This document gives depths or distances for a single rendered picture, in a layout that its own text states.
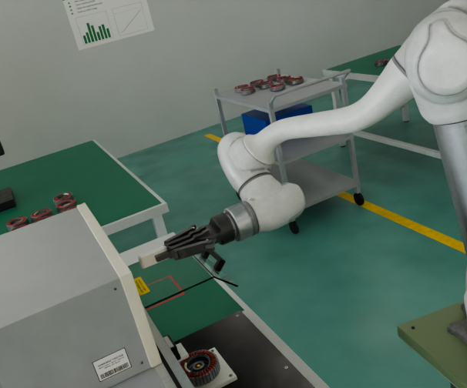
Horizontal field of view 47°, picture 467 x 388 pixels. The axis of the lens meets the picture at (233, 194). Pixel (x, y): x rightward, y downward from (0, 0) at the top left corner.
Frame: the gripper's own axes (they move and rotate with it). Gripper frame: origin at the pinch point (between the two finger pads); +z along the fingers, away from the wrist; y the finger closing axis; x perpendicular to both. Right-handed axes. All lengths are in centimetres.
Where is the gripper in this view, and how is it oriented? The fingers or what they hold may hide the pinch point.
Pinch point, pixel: (153, 257)
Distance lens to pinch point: 129.2
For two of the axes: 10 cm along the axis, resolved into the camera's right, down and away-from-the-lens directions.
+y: -4.2, -2.6, 8.7
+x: -2.1, -9.0, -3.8
